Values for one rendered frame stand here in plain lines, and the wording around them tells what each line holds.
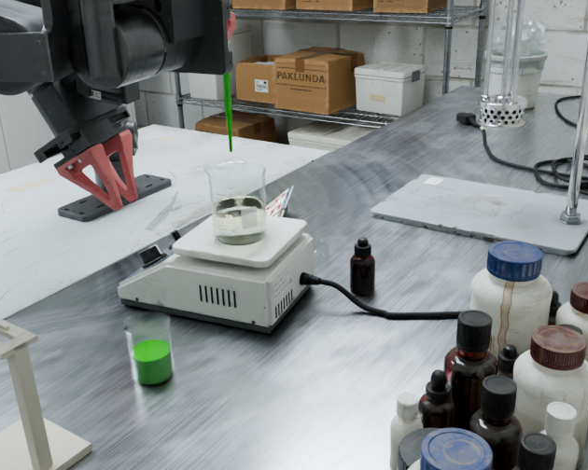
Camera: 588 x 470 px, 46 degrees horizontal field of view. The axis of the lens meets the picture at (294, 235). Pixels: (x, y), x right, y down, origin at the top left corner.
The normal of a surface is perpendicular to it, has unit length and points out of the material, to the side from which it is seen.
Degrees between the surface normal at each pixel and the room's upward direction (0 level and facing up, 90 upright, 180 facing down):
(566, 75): 90
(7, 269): 0
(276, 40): 90
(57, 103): 94
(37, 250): 0
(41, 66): 90
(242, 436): 0
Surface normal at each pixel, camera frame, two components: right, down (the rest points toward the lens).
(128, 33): 0.80, -0.30
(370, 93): -0.62, 0.37
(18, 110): 0.84, 0.19
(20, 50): -0.07, 0.40
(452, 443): -0.03, -0.92
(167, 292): -0.40, 0.38
